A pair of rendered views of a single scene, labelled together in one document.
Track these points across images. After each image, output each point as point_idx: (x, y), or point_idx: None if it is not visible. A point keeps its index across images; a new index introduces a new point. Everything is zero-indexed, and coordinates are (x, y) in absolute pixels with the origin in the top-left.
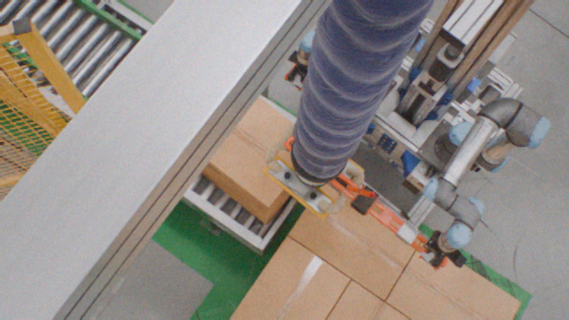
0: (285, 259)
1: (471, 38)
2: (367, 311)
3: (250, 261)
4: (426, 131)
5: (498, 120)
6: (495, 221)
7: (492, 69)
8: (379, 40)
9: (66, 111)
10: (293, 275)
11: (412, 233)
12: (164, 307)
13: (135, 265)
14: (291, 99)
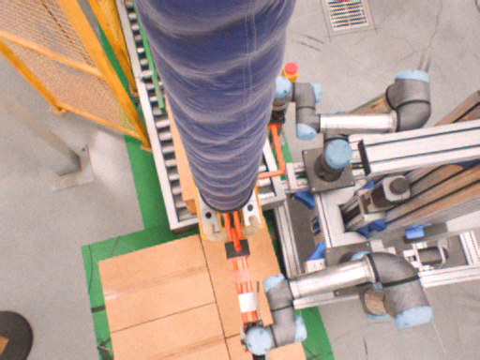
0: (184, 248)
1: (382, 170)
2: (206, 334)
3: (179, 233)
4: (350, 240)
5: (380, 274)
6: (377, 355)
7: (444, 234)
8: (160, 47)
9: (127, 37)
10: (179, 264)
11: (250, 306)
12: (102, 217)
13: (108, 177)
14: (298, 149)
